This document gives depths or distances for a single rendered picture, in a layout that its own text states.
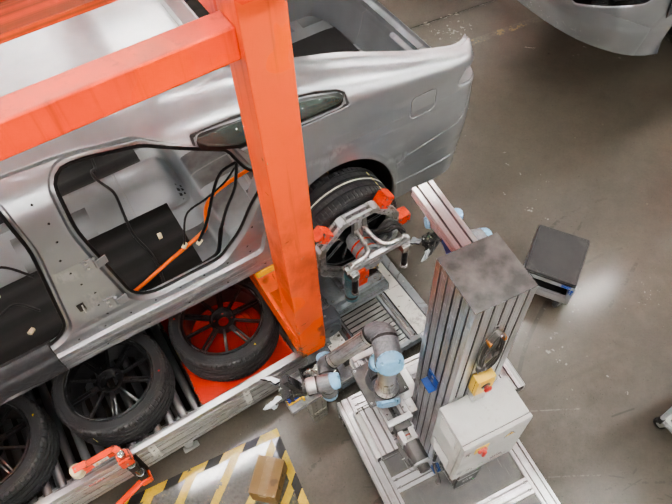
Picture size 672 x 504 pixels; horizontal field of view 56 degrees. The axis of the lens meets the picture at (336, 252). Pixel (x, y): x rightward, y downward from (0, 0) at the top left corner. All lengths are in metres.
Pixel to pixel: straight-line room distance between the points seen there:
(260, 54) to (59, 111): 0.59
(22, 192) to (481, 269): 1.86
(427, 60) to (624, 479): 2.66
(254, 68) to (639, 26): 3.57
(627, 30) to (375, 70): 2.34
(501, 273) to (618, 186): 3.28
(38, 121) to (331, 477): 2.78
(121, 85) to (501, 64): 4.71
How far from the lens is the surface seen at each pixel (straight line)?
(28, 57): 3.25
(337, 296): 4.19
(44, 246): 3.00
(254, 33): 1.93
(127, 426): 3.76
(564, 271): 4.35
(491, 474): 3.83
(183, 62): 1.92
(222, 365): 3.75
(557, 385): 4.34
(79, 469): 3.76
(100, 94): 1.88
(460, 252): 2.22
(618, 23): 5.08
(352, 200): 3.44
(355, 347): 2.81
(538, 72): 6.18
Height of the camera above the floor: 3.85
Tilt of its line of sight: 56 degrees down
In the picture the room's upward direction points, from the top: 4 degrees counter-clockwise
